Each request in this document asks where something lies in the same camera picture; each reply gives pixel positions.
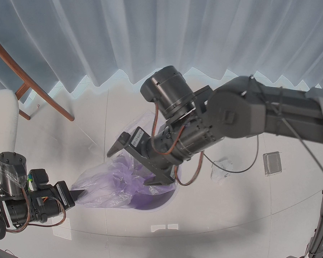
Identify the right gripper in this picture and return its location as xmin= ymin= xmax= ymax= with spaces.
xmin=107 ymin=123 xmax=205 ymax=186

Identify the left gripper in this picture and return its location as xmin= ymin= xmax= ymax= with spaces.
xmin=29 ymin=181 xmax=76 ymax=223

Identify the purple plastic bag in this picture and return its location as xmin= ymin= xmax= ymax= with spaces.
xmin=70 ymin=112 xmax=178 ymax=210

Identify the white trash bin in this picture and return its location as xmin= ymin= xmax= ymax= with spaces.
xmin=130 ymin=160 xmax=181 ymax=213

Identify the wooden chair white cushion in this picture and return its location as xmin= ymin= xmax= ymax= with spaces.
xmin=0 ymin=28 xmax=75 ymax=158

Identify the pale blue curtain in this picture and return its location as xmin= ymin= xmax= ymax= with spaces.
xmin=0 ymin=0 xmax=323 ymax=103

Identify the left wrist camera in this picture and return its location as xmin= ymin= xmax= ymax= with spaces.
xmin=28 ymin=169 xmax=49 ymax=190

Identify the black cable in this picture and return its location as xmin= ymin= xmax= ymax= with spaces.
xmin=203 ymin=133 xmax=260 ymax=175

